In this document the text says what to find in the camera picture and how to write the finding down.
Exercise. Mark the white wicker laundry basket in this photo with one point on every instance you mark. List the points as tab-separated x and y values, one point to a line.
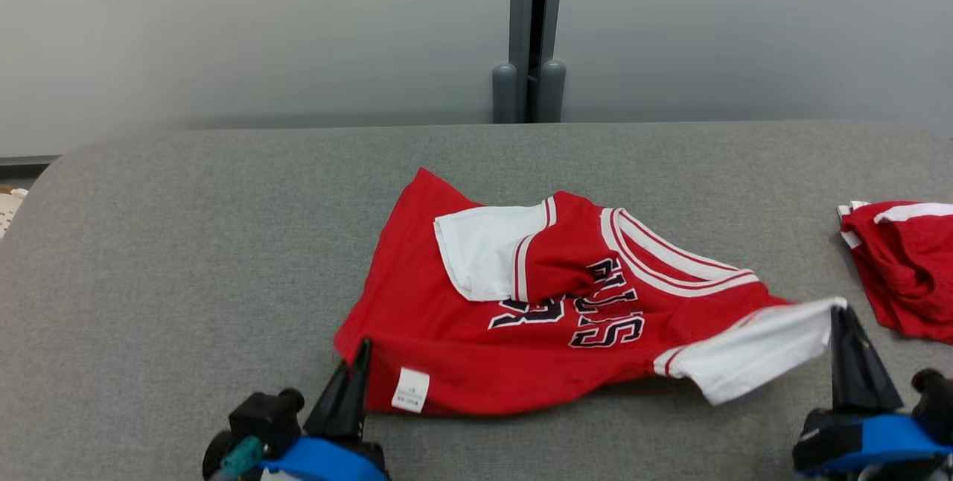
9	209

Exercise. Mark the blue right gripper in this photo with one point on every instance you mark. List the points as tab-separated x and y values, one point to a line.
871	444

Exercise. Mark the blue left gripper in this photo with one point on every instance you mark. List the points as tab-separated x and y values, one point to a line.
327	462

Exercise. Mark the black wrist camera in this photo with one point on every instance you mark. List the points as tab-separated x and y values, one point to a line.
260	418
936	395

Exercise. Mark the grey baseboard strip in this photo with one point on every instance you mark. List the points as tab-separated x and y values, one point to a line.
26	161

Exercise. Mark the red shorts with white stripe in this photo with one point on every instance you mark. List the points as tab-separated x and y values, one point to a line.
908	272

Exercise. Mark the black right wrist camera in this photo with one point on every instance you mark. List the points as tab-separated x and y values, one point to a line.
936	395

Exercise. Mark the teal left camera connector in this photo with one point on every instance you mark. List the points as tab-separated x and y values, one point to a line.
242	459

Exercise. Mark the red jersey with white sleeves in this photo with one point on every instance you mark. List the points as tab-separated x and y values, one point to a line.
461	339

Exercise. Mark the grey partition joint post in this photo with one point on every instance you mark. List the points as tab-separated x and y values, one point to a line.
521	19

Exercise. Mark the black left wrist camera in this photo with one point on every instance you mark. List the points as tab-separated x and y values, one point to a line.
260	418

